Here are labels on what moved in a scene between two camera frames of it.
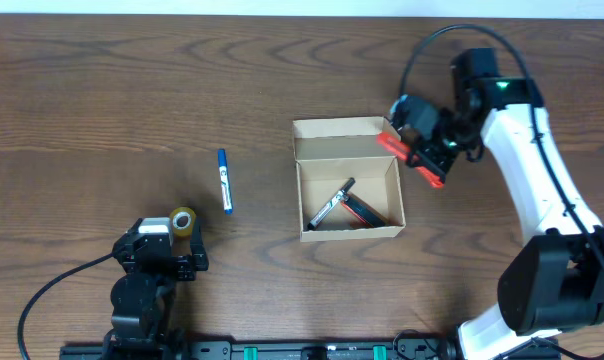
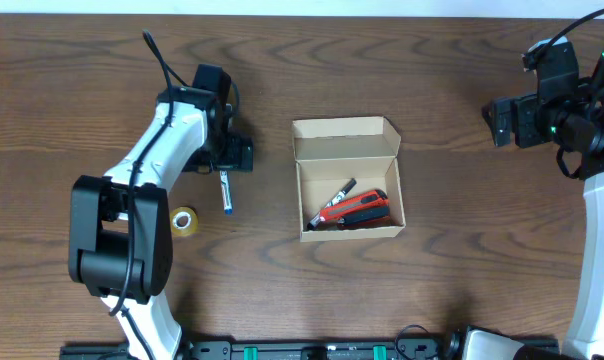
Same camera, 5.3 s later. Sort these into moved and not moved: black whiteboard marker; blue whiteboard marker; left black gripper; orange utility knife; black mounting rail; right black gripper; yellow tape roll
Moved: left black gripper; orange utility knife; right black gripper
Not moved: yellow tape roll; blue whiteboard marker; black mounting rail; black whiteboard marker
